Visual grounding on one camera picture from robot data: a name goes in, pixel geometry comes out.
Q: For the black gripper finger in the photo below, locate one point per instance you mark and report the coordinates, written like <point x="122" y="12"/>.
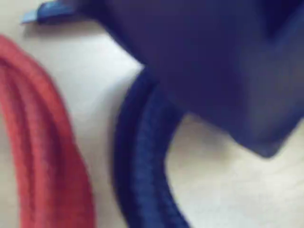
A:
<point x="57" y="10"/>
<point x="202" y="59"/>

